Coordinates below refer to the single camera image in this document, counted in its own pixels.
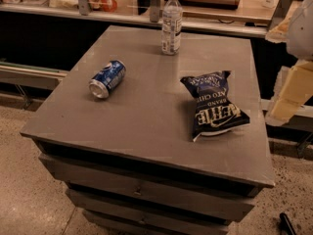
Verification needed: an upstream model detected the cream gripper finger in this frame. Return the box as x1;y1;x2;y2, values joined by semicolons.
265;60;313;126
265;17;291;43

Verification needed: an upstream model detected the clear plastic water bottle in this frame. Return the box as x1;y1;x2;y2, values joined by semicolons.
161;0;183;55

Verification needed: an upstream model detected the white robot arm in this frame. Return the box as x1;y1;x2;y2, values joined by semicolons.
265;0;313;126

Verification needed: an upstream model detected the dark blue chip bag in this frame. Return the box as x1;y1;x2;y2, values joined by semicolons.
180;70;250;141

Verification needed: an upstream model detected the long background shelf bench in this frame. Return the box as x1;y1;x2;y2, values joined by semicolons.
0;4;274;38

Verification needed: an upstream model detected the black object on floor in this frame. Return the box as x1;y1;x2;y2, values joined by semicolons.
280;212;296;235

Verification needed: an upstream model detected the blue soda can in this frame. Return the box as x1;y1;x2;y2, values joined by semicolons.
89;60;126;99

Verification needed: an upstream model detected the grey drawer cabinet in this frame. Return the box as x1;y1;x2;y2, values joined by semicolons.
22;26;275;235

